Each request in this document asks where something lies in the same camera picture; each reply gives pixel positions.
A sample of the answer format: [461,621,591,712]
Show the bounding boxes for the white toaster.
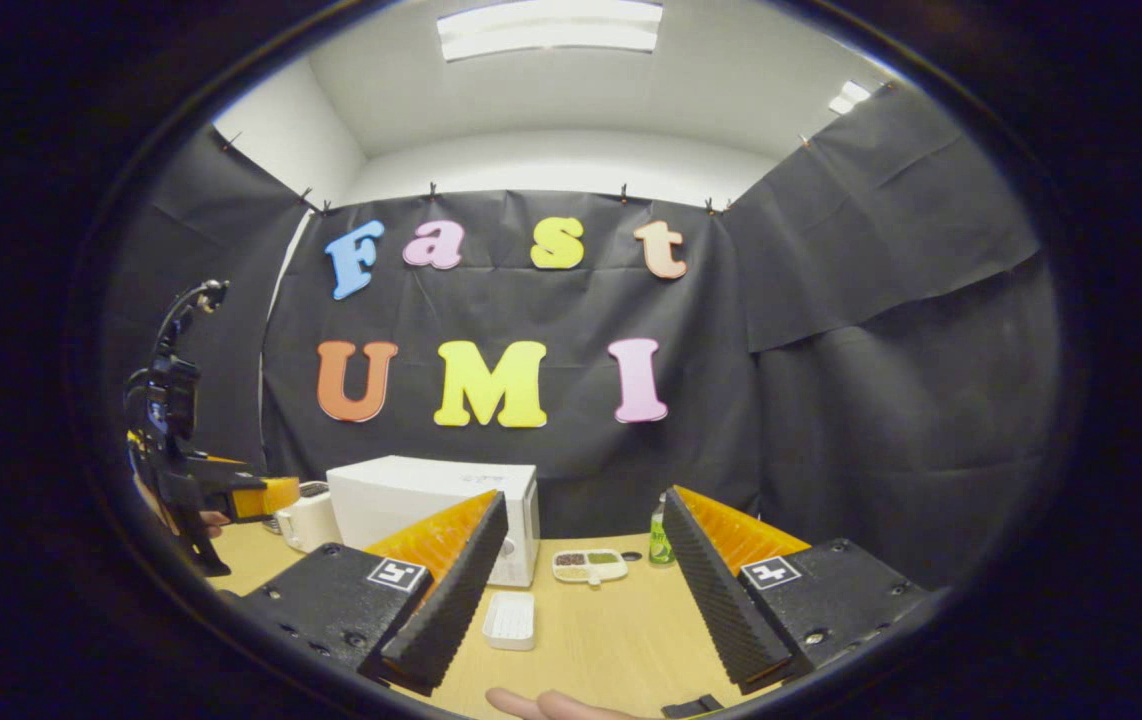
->
[276,482,344,554]

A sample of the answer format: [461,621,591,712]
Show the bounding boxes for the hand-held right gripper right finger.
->
[661,485,932,698]

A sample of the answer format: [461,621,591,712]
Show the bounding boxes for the white divided grain dish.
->
[551,548,630,587]

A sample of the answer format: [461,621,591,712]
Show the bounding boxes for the small white rectangular plate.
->
[482,591,538,652]

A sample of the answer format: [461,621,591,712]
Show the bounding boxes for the large ceiling light panel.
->
[436,0,665,63]

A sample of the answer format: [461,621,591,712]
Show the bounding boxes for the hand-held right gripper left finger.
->
[221,488,512,698]

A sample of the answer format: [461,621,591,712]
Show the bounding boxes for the white microwave oven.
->
[326,455,542,589]

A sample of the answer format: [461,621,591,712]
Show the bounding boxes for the small ceiling light panel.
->
[828,80,874,116]

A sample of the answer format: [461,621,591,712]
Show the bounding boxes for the green drink bottle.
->
[649,492,677,567]

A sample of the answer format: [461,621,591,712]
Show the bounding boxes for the row of small cloth clips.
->
[221,88,897,216]

